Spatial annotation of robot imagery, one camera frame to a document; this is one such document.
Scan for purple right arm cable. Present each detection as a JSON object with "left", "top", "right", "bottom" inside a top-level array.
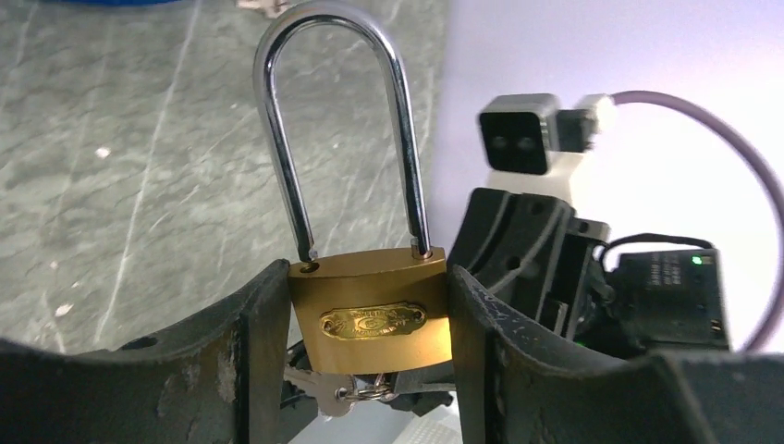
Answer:
[{"left": 612, "top": 90, "right": 784, "bottom": 353}]

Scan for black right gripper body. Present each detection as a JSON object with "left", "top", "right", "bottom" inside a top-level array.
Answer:
[{"left": 447, "top": 188, "right": 609, "bottom": 339}]

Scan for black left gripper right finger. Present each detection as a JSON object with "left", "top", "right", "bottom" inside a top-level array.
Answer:
[{"left": 447, "top": 266, "right": 783, "bottom": 443}]

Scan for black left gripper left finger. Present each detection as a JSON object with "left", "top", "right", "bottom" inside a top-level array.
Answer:
[{"left": 1, "top": 260, "right": 290, "bottom": 443}]

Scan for brass padlock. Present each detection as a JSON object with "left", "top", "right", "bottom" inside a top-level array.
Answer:
[{"left": 252, "top": 1, "right": 452, "bottom": 375}]

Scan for silver keys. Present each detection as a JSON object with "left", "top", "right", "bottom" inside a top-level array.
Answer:
[{"left": 283, "top": 366, "right": 397, "bottom": 417}]

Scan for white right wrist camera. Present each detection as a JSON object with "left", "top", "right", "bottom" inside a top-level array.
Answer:
[{"left": 478, "top": 93, "right": 618, "bottom": 207}]

